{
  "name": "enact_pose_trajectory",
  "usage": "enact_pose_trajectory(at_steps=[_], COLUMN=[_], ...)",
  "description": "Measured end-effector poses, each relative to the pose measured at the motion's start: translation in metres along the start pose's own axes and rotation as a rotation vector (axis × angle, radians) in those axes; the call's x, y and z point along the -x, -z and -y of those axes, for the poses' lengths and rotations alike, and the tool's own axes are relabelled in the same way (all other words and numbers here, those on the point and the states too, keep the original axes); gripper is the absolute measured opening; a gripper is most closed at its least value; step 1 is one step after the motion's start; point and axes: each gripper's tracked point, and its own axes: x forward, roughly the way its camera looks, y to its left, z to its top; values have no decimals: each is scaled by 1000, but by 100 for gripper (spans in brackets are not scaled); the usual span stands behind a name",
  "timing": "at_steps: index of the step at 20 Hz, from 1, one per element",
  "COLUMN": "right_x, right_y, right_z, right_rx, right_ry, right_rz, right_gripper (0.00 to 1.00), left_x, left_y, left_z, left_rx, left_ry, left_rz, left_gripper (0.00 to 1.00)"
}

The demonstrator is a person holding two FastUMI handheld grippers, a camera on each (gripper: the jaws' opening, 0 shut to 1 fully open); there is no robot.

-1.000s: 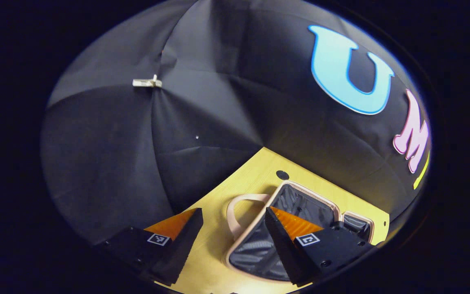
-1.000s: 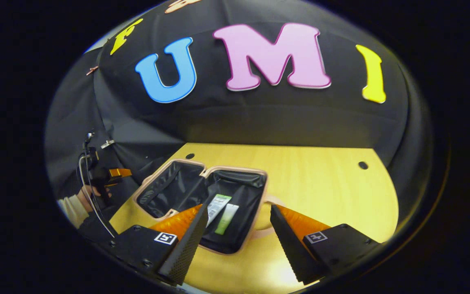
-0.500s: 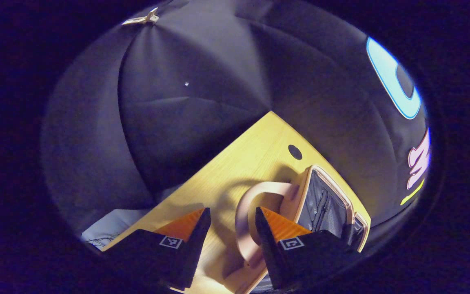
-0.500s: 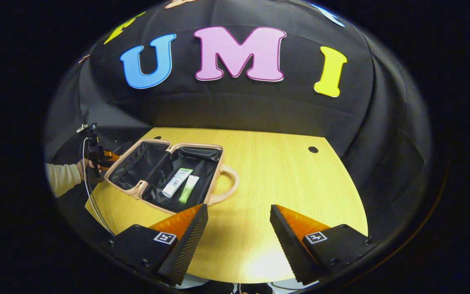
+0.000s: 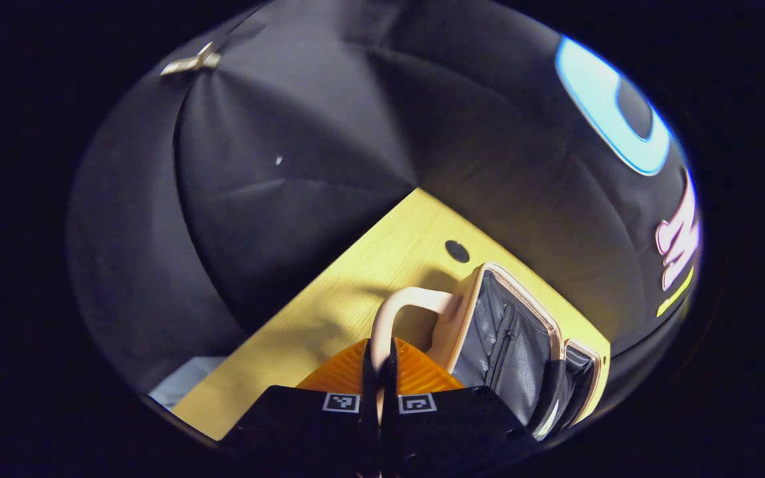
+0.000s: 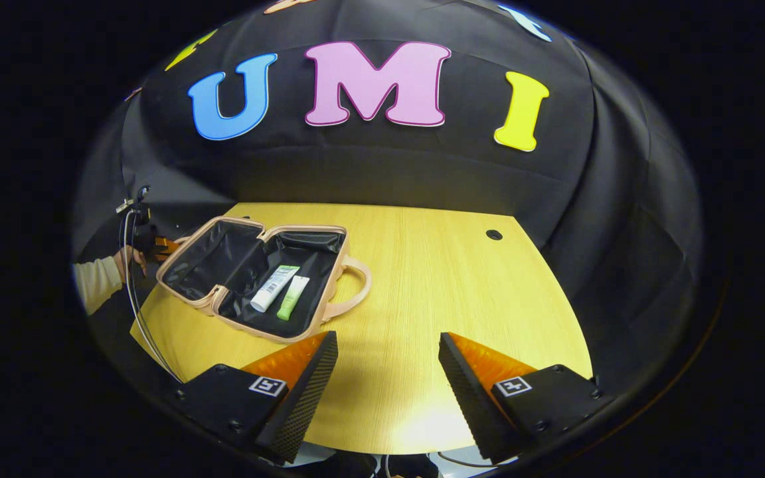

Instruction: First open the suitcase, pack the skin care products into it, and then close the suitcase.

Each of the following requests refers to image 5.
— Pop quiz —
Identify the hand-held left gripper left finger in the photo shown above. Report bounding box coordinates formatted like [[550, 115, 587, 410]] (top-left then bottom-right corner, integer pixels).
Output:
[[223, 339, 379, 478]]

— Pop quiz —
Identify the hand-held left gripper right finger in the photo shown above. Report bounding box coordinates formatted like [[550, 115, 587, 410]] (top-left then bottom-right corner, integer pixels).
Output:
[[382, 337, 540, 478]]

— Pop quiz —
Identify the pink hard-shell suitcase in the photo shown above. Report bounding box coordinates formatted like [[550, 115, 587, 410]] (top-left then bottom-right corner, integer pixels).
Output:
[[370, 262, 613, 443]]

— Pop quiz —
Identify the black backdrop cloth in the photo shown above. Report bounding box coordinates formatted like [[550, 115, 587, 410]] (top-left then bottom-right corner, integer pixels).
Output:
[[67, 0, 703, 399]]

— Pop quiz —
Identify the silver metal clip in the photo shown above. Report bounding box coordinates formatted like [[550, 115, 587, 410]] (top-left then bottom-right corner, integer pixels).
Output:
[[160, 41, 222, 76]]

